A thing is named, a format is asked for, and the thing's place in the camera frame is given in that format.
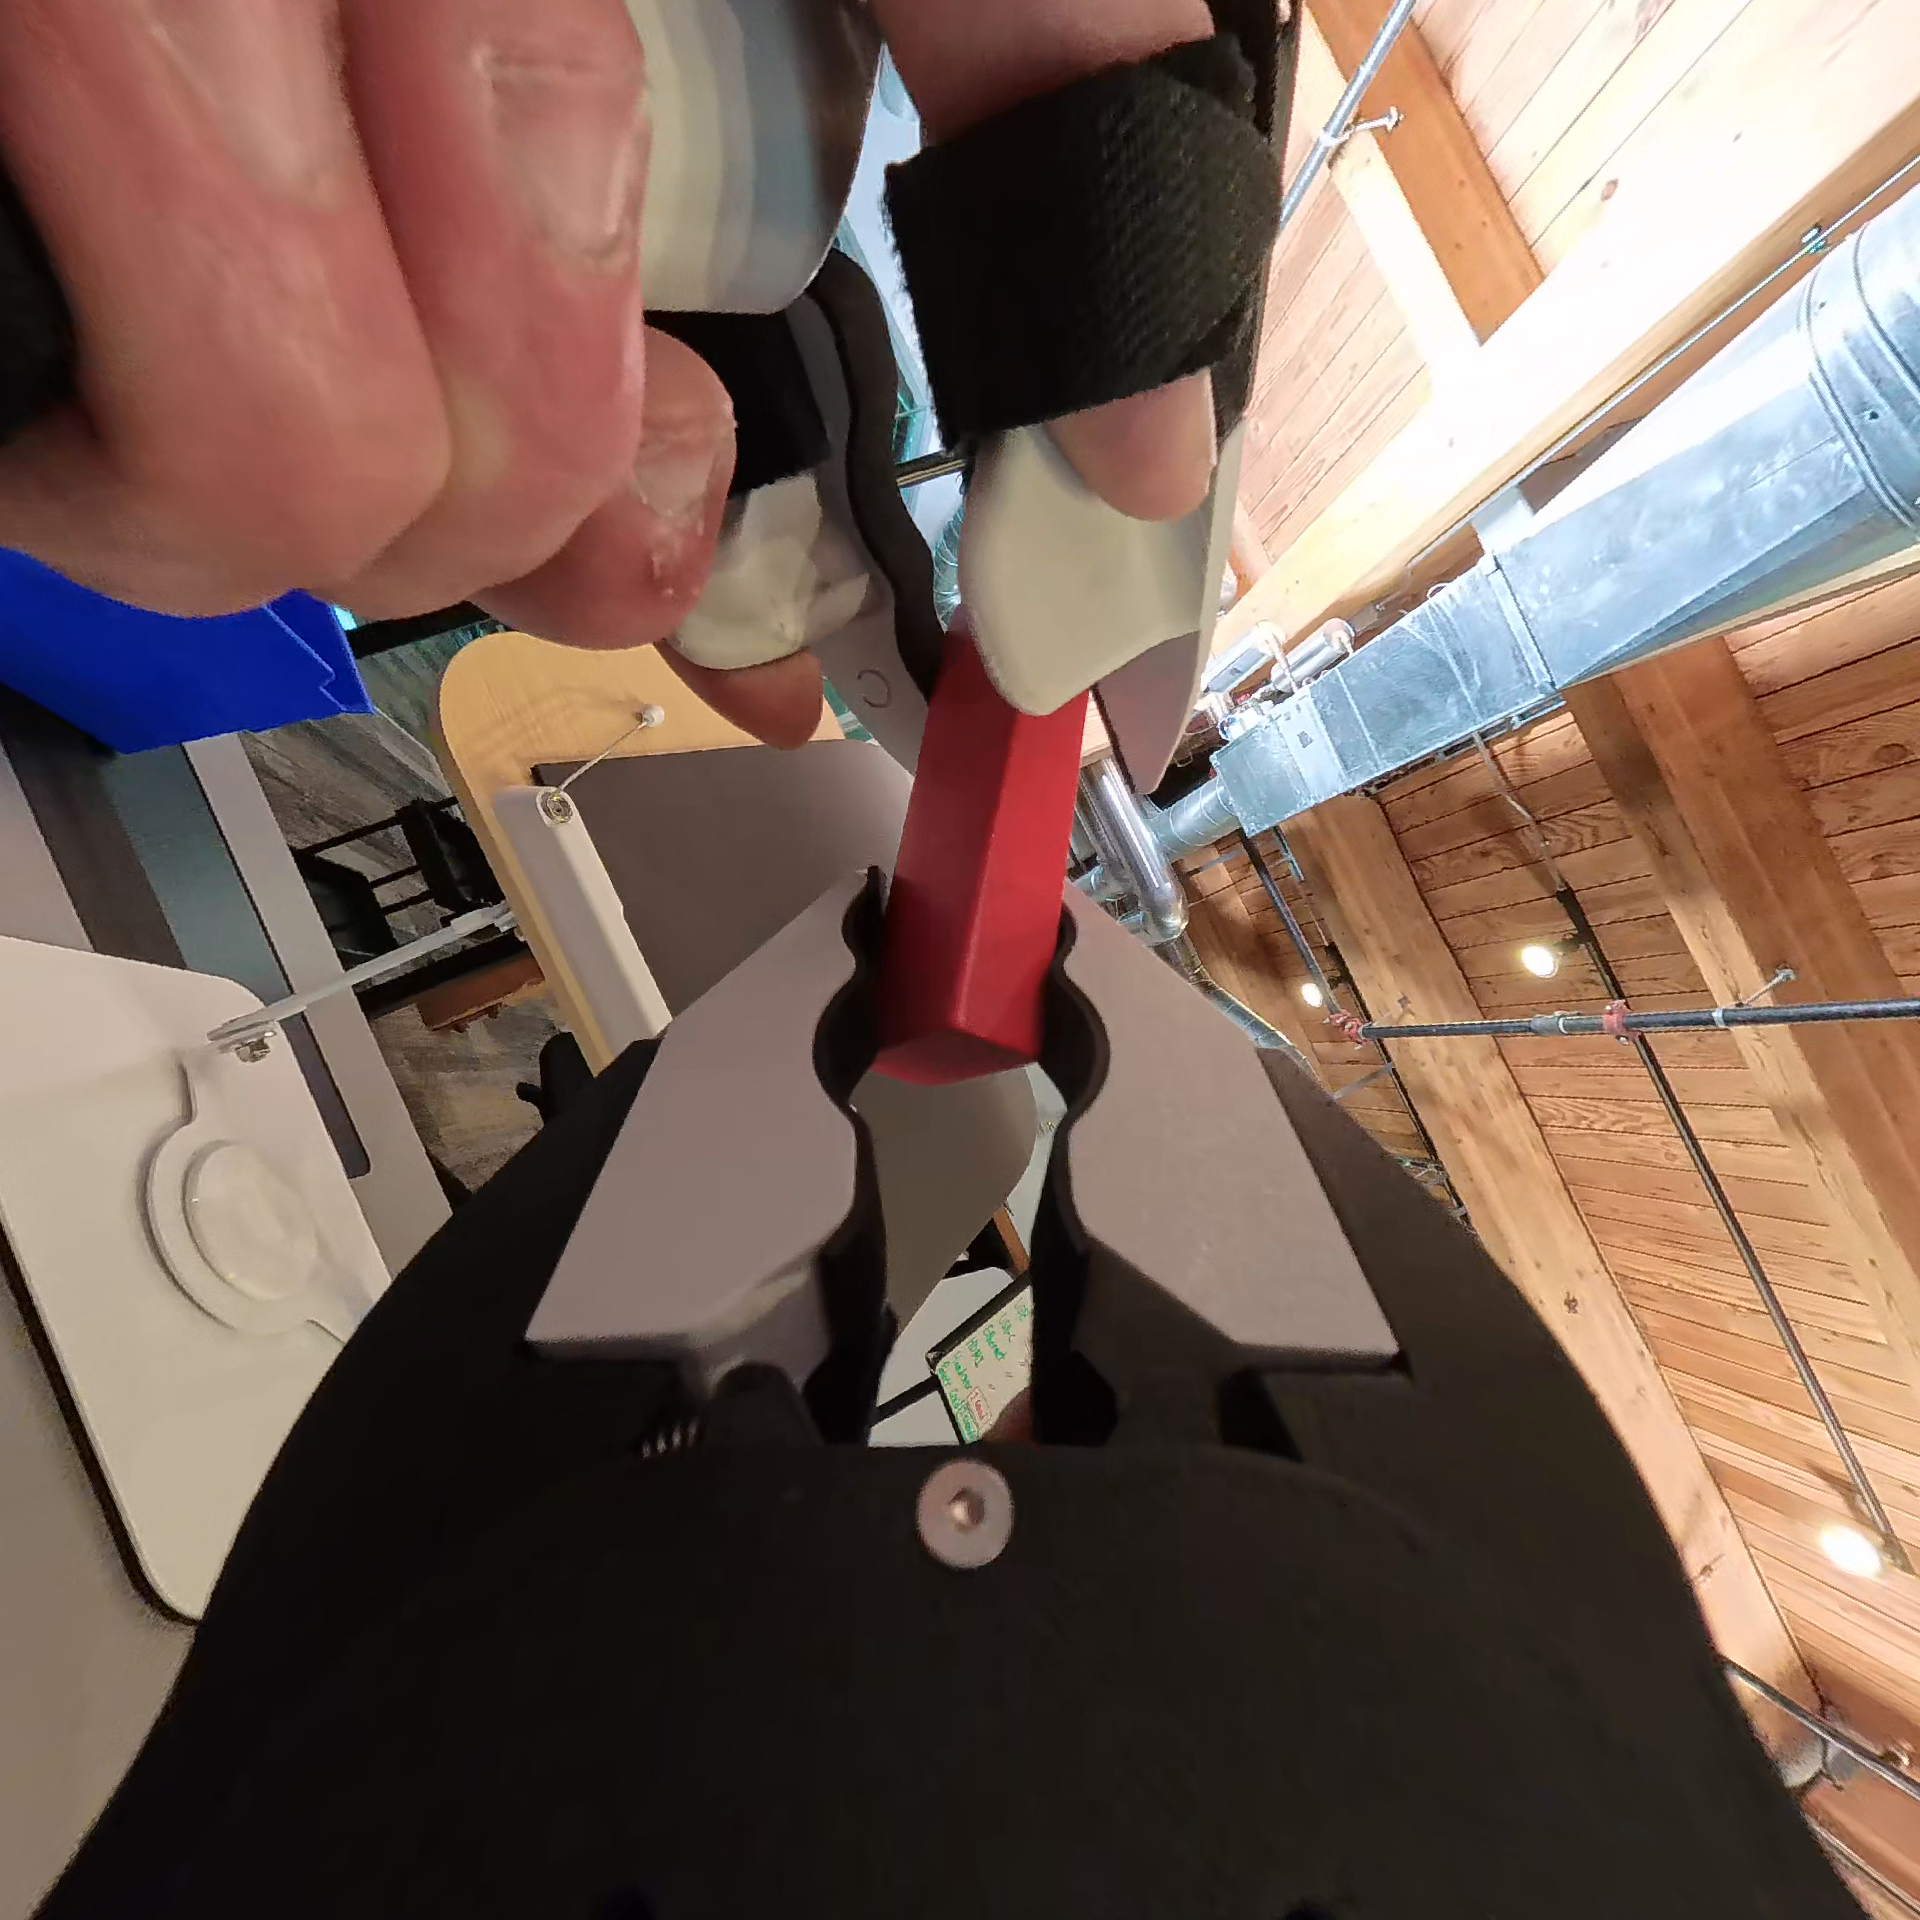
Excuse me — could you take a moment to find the silver ceiling duct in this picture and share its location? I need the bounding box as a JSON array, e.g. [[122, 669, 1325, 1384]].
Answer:
[[1081, 209, 1920, 932]]

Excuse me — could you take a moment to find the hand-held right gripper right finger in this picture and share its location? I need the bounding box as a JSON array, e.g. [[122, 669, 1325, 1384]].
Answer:
[[1027, 896, 1401, 1413]]

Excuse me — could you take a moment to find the whiteboard easel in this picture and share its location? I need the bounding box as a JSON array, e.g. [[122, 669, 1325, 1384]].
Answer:
[[930, 1285, 1040, 1443]]

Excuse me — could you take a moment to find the black backdrop board stand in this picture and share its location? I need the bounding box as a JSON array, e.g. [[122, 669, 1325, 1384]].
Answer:
[[437, 630, 1048, 1336]]

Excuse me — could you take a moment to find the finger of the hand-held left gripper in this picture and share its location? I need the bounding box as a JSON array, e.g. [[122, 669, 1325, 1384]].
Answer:
[[957, 406, 1239, 789], [677, 465, 904, 676]]

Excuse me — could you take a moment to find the blue plastic bin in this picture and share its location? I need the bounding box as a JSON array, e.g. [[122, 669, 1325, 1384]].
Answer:
[[0, 551, 369, 755]]

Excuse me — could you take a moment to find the person's left hand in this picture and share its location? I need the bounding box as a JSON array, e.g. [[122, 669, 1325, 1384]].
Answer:
[[0, 0, 1232, 744]]

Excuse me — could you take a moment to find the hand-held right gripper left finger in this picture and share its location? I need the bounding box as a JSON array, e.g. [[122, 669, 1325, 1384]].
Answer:
[[534, 870, 897, 1413]]

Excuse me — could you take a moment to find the long red rectangular bar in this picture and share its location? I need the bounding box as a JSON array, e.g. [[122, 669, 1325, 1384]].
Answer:
[[871, 624, 1090, 1087]]

